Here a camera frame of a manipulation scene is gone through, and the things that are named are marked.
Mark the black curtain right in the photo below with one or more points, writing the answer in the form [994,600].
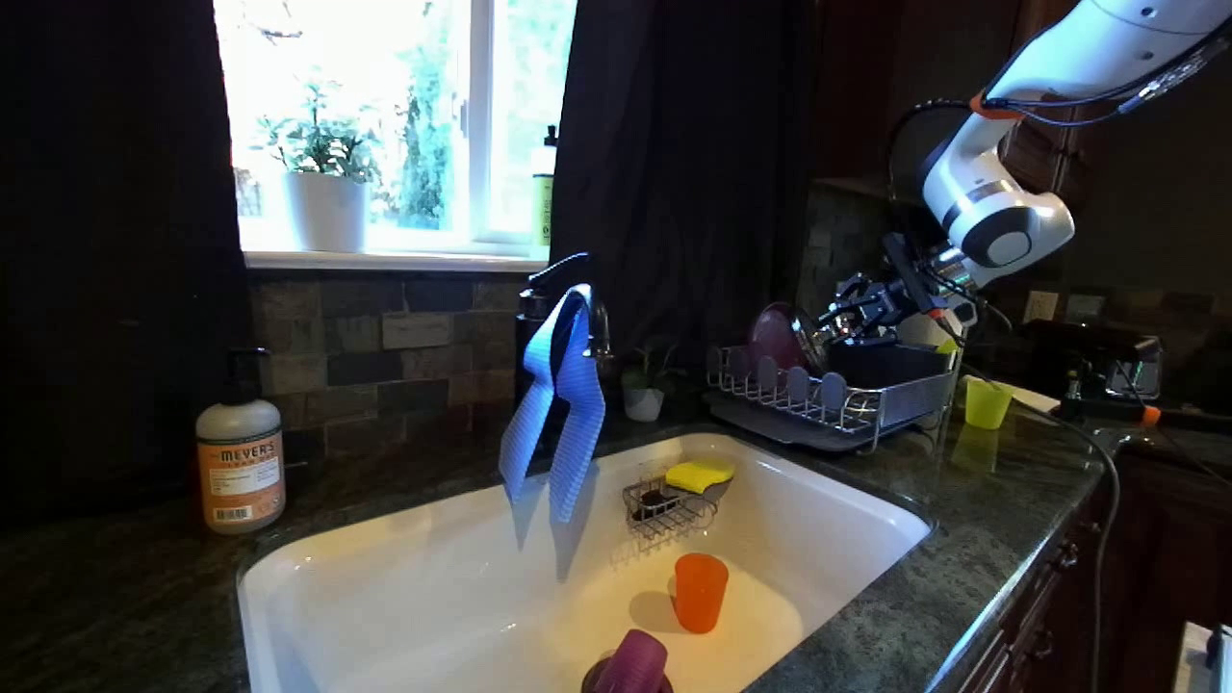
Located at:
[684,162]

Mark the purple plate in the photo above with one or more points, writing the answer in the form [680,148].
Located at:
[772,337]

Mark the orange cup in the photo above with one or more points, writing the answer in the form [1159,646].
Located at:
[697,592]

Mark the metal dish rack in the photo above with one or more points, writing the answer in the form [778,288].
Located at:
[860,403]

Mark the yellow sponge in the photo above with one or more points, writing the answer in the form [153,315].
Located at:
[697,475]

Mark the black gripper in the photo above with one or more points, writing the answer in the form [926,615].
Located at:
[873,311]

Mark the black curtain left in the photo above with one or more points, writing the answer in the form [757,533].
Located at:
[120,280]

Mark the small white potted plant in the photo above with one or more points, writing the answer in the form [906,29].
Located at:
[648,382]

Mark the green bottle on windowsill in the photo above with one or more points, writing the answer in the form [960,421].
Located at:
[546,183]

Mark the blue cloth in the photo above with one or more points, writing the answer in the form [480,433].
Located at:
[555,424]

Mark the purple cup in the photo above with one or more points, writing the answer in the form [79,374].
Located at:
[633,667]

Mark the glass pot lid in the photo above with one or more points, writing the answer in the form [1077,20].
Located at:
[810,346]

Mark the green cup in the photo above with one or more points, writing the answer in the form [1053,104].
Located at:
[983,403]

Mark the black curtain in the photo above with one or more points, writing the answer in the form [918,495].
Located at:
[120,280]
[684,162]

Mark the white kitchen sink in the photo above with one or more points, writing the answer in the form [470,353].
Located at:
[465,593]

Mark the soap dispenser bottle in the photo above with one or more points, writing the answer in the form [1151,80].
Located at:
[239,452]

